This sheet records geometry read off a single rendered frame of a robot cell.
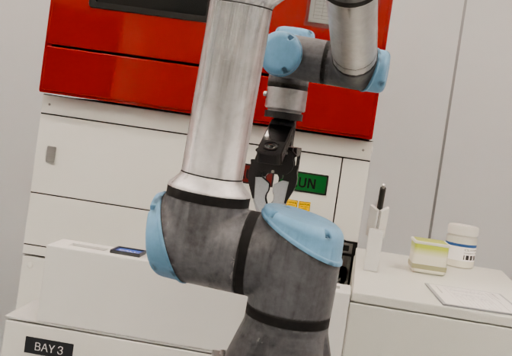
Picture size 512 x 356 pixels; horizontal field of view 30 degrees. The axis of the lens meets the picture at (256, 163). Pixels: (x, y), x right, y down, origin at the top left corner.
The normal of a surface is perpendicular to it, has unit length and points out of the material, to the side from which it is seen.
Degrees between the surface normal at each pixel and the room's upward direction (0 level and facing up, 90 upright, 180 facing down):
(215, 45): 91
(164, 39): 90
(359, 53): 150
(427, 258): 90
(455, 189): 90
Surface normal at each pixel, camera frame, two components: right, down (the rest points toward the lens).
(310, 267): 0.25, 0.16
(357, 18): 0.19, 0.93
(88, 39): -0.11, 0.04
